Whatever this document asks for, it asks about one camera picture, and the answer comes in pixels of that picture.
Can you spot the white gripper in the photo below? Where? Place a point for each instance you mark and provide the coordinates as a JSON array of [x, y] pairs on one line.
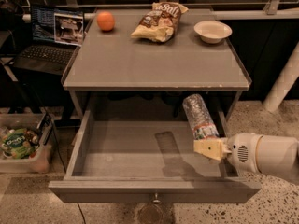
[[243, 152]]

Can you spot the clear plastic water bottle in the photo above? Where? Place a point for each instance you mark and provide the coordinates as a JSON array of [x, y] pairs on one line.
[[198, 116]]

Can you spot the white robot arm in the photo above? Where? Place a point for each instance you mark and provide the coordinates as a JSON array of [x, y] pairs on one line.
[[277, 156]]

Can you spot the metal drawer knob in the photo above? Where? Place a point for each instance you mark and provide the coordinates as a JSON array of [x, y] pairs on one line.
[[155, 200]]

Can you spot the grey open top drawer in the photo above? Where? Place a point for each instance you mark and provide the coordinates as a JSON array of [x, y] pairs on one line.
[[130, 161]]

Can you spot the white diagonal pole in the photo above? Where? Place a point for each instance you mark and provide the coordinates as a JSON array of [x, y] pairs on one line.
[[284, 82]]

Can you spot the white ceramic bowl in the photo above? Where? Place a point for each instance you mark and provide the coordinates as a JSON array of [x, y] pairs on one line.
[[212, 32]]

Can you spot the yellow chip bag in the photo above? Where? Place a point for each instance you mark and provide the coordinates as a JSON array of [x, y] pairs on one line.
[[161, 23]]

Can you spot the orange fruit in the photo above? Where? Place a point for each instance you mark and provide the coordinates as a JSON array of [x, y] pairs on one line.
[[105, 21]]

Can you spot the clear plastic storage bin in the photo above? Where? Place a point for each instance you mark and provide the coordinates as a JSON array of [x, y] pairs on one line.
[[39, 162]]

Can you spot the black open laptop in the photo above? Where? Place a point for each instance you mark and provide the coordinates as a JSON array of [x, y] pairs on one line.
[[56, 32]]

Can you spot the green snack bag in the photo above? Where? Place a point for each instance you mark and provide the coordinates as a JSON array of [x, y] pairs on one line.
[[16, 145]]

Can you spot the grey cabinet frame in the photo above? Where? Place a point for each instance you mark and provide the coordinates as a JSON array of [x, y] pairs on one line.
[[116, 62]]

